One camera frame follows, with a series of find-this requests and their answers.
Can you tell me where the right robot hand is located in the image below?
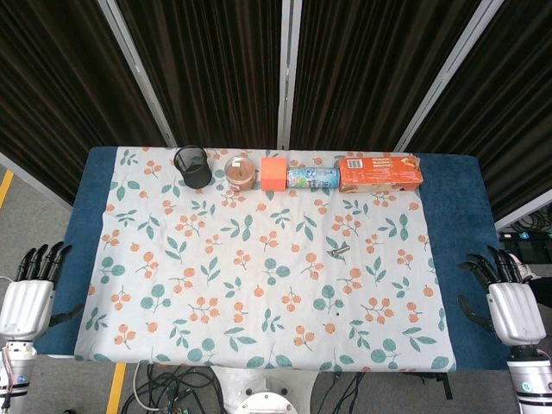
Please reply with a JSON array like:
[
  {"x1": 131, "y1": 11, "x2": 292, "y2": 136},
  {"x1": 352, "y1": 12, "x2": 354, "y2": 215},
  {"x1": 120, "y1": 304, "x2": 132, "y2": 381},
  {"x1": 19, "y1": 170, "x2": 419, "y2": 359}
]
[{"x1": 457, "y1": 245, "x2": 547, "y2": 348}]

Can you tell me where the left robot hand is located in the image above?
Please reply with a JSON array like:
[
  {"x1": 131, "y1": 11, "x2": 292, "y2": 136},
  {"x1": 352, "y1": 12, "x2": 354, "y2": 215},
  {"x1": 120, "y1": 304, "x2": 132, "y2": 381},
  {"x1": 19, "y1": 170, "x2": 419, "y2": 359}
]
[{"x1": 0, "y1": 242, "x2": 86, "y2": 341}]

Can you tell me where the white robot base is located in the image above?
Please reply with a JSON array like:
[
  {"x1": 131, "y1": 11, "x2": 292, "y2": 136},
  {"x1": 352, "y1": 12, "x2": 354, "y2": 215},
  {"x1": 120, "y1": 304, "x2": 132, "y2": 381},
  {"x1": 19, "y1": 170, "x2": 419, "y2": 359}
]
[{"x1": 209, "y1": 365, "x2": 320, "y2": 414}]

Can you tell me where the blue table cover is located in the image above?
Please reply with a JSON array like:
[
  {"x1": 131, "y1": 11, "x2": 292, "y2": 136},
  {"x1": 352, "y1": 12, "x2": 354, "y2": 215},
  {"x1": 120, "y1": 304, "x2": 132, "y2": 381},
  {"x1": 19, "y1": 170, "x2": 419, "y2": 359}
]
[{"x1": 33, "y1": 146, "x2": 511, "y2": 372}]

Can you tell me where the orange cardboard box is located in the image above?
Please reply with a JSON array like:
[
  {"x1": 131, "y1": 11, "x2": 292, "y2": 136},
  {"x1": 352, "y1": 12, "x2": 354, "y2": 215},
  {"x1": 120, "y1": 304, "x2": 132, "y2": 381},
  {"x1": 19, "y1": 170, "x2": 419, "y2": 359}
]
[{"x1": 335, "y1": 154, "x2": 423, "y2": 194}]

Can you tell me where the black folding screen panel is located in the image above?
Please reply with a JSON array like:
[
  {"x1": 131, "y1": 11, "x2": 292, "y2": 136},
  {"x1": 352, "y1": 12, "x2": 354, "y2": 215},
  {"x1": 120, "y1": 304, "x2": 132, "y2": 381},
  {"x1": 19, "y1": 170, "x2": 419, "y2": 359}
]
[
  {"x1": 115, "y1": 0, "x2": 285, "y2": 150},
  {"x1": 289, "y1": 0, "x2": 480, "y2": 152},
  {"x1": 407, "y1": 0, "x2": 552, "y2": 223},
  {"x1": 0, "y1": 0, "x2": 170, "y2": 208}
]

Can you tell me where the black mesh pen holder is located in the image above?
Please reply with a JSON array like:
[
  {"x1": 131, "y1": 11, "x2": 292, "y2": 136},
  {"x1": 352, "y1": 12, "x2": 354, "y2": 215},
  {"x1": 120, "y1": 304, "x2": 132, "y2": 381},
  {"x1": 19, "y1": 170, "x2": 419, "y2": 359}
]
[{"x1": 172, "y1": 145, "x2": 212, "y2": 190}]

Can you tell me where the blue printed can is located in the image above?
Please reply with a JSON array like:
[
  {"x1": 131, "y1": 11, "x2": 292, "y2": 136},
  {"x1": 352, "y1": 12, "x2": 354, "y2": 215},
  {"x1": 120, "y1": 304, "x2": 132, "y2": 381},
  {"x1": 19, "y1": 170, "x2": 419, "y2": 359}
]
[{"x1": 285, "y1": 166, "x2": 342, "y2": 189}]

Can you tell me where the floral white tablecloth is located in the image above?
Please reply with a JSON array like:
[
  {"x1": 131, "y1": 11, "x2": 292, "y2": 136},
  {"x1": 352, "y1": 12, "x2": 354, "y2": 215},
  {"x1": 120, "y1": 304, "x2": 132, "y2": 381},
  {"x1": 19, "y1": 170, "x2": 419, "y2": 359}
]
[{"x1": 73, "y1": 147, "x2": 456, "y2": 373}]

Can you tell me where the glass jar with brown contents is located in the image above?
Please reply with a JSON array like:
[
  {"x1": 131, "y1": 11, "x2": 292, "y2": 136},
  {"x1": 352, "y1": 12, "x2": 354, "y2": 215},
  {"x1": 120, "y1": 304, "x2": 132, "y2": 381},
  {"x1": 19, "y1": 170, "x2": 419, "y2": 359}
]
[{"x1": 224, "y1": 155, "x2": 256, "y2": 191}]

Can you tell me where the orange cube block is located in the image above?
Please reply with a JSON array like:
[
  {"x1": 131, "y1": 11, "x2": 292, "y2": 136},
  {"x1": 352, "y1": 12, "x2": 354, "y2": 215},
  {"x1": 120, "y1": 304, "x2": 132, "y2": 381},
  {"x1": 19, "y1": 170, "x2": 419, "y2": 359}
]
[{"x1": 260, "y1": 156, "x2": 288, "y2": 192}]

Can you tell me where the white cable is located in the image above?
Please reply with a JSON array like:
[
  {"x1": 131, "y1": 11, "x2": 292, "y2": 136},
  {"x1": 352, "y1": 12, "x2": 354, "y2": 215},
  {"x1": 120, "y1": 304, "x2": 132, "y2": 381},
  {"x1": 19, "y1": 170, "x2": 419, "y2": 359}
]
[{"x1": 131, "y1": 364, "x2": 161, "y2": 411}]

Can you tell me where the black cable bundle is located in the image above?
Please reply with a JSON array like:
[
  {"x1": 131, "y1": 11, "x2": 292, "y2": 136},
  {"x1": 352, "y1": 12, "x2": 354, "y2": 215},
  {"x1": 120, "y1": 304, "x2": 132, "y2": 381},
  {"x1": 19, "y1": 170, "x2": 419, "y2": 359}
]
[{"x1": 121, "y1": 364, "x2": 225, "y2": 414}]

